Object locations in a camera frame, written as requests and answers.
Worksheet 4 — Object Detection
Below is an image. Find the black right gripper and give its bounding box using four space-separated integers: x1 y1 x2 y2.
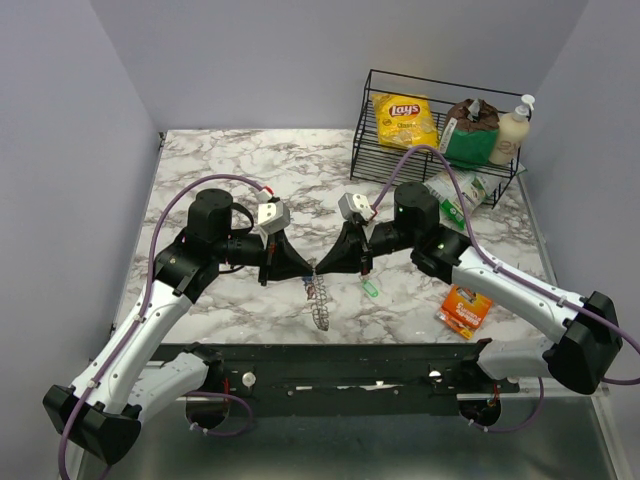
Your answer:
315 219 419 275

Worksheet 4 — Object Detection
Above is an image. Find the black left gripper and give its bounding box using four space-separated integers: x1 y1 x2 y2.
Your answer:
214 227 315 287

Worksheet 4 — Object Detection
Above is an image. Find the green key tag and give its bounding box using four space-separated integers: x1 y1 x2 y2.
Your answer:
361 280 379 298

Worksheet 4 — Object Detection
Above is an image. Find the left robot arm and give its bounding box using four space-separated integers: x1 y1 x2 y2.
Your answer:
43 187 312 471

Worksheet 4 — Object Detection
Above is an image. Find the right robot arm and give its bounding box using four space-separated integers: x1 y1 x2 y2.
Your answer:
315 182 622 395

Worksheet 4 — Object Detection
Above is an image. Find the orange razor blade box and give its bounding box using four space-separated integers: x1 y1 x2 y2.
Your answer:
434 285 493 340

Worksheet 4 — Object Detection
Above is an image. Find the yellow Lays chips bag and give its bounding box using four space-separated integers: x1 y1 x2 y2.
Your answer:
371 93 439 149

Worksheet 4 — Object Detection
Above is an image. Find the green white snack bag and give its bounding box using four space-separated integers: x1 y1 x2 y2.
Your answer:
425 169 501 230

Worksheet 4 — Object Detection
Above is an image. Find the green brown coffee bag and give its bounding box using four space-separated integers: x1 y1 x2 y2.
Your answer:
439 98 499 166

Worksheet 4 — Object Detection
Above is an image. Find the cream lotion pump bottle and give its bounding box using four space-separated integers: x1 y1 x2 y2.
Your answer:
489 94 535 165

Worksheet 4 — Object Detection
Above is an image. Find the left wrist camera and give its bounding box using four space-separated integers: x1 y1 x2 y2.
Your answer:
257 200 290 235

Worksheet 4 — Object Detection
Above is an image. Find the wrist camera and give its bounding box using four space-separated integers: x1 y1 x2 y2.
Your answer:
257 200 290 235
338 193 377 223

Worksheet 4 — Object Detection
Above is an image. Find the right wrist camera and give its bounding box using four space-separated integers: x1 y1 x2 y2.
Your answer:
338 193 377 223

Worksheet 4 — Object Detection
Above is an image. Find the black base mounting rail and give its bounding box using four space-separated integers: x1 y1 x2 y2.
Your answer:
151 342 519 417

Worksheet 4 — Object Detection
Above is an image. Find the black wire rack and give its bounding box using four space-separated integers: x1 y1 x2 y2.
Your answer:
349 68 524 210

